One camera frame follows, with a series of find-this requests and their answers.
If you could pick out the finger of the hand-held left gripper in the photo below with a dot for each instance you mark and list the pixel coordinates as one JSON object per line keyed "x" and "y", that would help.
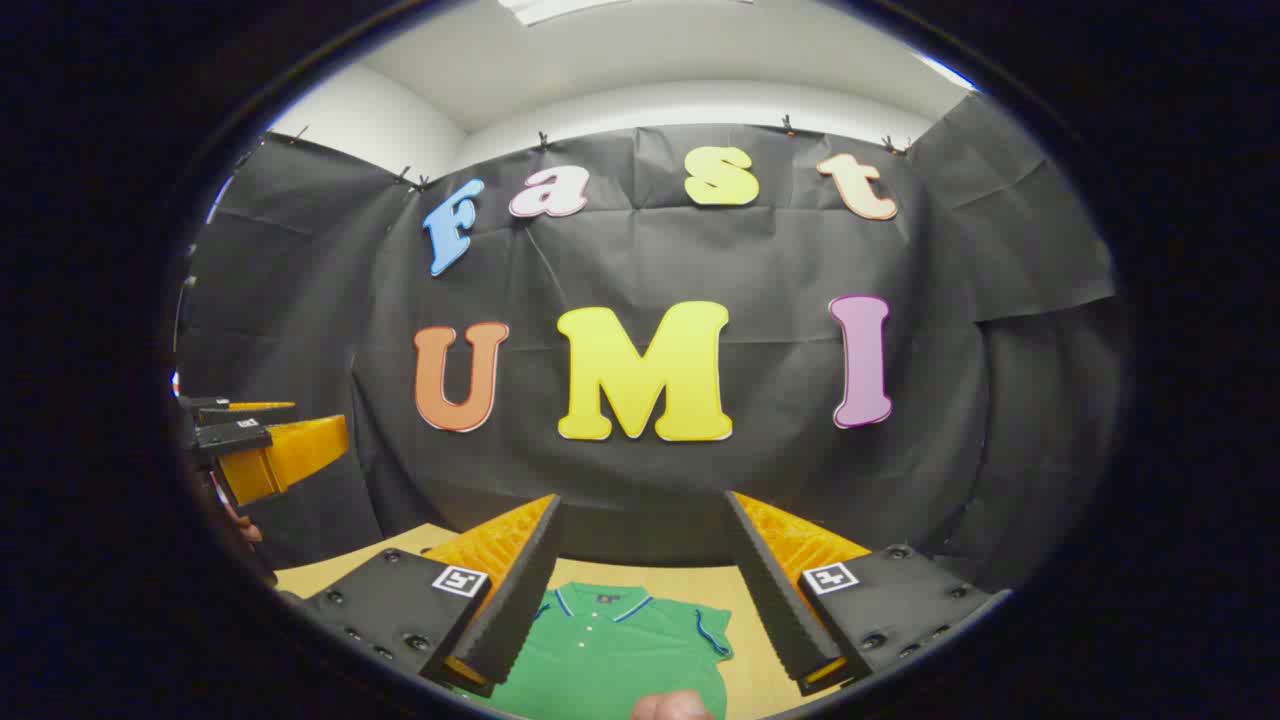
{"x": 290, "y": 455}
{"x": 225, "y": 410}

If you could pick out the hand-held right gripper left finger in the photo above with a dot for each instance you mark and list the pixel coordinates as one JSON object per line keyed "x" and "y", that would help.
{"x": 520, "y": 610}

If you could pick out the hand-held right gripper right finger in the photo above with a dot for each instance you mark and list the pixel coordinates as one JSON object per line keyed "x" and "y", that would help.
{"x": 775, "y": 610}

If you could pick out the green T-shirt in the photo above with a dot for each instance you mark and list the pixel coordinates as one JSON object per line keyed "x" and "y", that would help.
{"x": 610, "y": 660}

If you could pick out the black backdrop cloth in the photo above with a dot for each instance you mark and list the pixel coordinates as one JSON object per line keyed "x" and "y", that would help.
{"x": 760, "y": 260}

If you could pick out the white ceiling light panel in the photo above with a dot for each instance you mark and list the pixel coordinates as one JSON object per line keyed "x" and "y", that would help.
{"x": 570, "y": 8}

